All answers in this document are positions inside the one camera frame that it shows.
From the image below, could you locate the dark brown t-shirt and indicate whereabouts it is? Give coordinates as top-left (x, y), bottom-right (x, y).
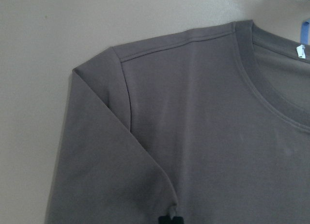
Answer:
top-left (46, 20), bottom-right (310, 224)

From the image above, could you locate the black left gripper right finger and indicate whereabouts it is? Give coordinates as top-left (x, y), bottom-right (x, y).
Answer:
top-left (172, 216), bottom-right (184, 224)

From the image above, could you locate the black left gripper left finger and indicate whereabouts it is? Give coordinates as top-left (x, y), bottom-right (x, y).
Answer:
top-left (158, 216), bottom-right (171, 224)

